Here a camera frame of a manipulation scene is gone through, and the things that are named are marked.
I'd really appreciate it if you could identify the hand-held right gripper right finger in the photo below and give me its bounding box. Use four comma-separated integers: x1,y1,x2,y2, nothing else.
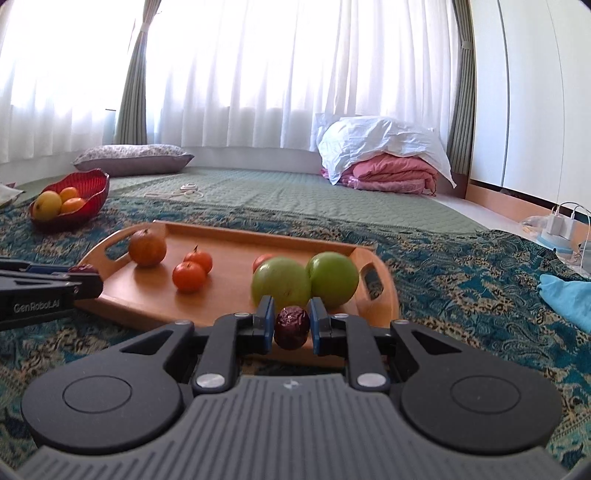
308,296,469,393

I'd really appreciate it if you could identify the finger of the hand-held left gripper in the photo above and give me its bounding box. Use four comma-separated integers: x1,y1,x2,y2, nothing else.
0,257,75,278
0,271,104,302

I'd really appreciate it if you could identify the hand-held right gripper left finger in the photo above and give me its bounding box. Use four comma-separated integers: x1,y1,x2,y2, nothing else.
117,295,276,393

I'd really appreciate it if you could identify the green apple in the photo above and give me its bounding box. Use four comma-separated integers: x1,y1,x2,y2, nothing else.
250,257,312,312
305,251,360,310

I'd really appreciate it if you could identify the wooden tray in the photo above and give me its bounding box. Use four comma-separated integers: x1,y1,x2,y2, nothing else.
74,220,400,367

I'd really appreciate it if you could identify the large orange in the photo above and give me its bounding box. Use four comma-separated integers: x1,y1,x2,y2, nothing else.
128,229,167,267

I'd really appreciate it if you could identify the tangerine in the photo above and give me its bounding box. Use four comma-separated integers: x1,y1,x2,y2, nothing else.
184,246,213,274
172,261,207,294

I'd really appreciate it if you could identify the white patterned cloth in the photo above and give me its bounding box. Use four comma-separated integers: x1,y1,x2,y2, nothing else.
0,183,24,207

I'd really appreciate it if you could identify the red glass bowl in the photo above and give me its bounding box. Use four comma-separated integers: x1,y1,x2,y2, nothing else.
29,168,110,233

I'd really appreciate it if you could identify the green quilted mat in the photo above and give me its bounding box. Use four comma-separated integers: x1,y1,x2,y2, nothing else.
14,167,485,236

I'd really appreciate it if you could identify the floral pillow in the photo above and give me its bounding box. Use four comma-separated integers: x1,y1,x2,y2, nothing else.
73,144,195,177

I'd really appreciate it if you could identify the teal patterned blanket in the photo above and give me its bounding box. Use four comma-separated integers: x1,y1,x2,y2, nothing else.
0,194,591,462

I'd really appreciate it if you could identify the pink folded blanket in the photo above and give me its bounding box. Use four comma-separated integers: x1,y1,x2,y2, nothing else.
321,154,439,195

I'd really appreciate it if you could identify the white pillow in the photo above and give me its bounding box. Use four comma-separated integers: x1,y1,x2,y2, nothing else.
316,115,457,188

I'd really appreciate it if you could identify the grey-green drape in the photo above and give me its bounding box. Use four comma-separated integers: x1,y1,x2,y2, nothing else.
113,0,162,145
445,0,477,175

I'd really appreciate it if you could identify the clear plastic bag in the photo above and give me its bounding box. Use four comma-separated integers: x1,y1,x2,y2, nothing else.
521,215,551,237

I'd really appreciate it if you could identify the blue cloth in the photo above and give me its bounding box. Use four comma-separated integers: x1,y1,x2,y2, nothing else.
537,273,591,334

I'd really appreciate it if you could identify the white sheer curtain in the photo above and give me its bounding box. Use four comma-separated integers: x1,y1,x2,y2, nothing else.
0,0,467,164

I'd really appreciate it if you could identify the light blue power strip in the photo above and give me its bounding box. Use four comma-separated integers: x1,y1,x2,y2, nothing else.
538,231,583,254

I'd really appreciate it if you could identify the white wardrobe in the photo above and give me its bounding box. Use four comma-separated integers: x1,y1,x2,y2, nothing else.
466,0,591,217

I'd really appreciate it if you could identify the white cable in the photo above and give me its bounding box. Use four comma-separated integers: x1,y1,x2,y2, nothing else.
144,183,205,200

